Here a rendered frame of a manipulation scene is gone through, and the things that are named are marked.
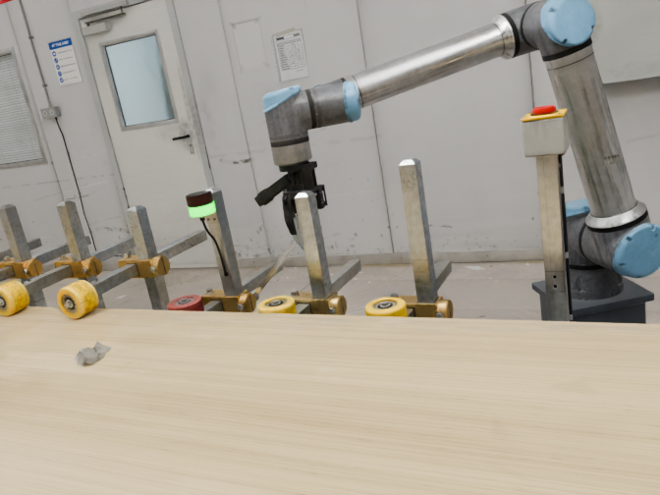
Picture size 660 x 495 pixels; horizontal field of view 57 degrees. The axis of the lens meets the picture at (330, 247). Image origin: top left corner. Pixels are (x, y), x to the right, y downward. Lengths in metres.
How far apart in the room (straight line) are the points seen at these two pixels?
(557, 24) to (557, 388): 0.92
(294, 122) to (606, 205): 0.82
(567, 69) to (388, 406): 1.00
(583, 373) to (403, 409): 0.25
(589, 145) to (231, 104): 3.29
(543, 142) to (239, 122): 3.59
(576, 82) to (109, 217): 4.53
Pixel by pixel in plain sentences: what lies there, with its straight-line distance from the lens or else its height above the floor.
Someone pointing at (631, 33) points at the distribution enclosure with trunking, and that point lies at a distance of 3.58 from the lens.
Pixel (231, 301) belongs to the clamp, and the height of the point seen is 0.86.
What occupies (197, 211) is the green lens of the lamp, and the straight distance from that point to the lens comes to 1.42.
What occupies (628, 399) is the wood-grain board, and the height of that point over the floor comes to 0.90.
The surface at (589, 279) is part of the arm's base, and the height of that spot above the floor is 0.66.
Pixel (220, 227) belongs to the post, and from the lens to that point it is 1.47.
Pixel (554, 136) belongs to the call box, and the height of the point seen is 1.18.
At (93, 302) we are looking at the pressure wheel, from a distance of 1.55.
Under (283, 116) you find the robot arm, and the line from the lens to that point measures 1.38.
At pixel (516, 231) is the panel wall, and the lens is 4.03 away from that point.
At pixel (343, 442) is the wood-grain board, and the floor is 0.90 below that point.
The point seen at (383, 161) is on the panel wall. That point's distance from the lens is 4.12.
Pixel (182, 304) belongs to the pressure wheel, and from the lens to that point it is 1.43.
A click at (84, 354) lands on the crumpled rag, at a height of 0.92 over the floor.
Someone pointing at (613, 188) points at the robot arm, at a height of 0.96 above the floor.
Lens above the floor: 1.35
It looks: 16 degrees down
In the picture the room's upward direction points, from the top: 10 degrees counter-clockwise
